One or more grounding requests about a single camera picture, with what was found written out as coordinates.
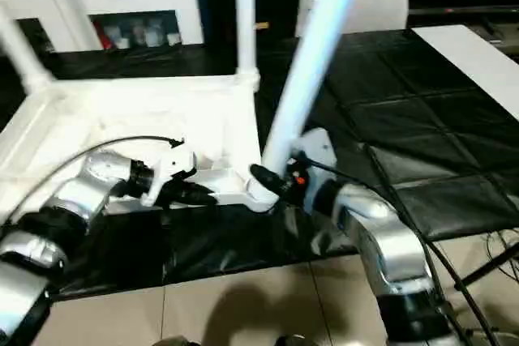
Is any red packet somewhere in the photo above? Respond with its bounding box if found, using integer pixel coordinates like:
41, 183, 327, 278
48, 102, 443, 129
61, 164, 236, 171
100, 23, 114, 49

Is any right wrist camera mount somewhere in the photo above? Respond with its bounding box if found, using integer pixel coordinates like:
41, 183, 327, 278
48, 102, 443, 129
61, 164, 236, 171
298, 126, 338, 217

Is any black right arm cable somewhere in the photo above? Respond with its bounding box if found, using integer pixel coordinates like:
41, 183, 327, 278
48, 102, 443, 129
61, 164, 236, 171
307, 159, 500, 346

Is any white table leg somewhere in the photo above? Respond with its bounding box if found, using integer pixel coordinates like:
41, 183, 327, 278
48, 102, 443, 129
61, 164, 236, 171
234, 0, 260, 92
247, 0, 376, 213
0, 5, 56, 94

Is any dark robot right foot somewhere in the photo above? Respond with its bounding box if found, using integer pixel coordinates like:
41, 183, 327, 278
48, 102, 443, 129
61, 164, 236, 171
275, 333, 313, 346

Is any black tripod leg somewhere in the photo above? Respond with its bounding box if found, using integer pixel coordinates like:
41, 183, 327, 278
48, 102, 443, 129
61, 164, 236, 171
461, 248, 519, 286

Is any black cabinet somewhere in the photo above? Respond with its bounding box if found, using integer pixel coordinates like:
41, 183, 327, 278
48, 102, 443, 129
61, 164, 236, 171
194, 0, 321, 75

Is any dark robot foot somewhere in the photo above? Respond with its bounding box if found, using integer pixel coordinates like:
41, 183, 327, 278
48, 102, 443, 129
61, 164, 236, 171
156, 335, 199, 346
275, 333, 313, 346

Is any white chair back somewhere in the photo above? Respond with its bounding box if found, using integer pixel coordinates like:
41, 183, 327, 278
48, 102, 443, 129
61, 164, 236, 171
294, 0, 409, 37

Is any white plastic table top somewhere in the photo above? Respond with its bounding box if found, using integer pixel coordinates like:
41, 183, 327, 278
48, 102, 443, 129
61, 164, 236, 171
0, 72, 281, 214

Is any dark robot left foot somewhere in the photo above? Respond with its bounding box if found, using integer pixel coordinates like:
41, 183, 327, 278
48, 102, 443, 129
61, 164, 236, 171
156, 335, 199, 346

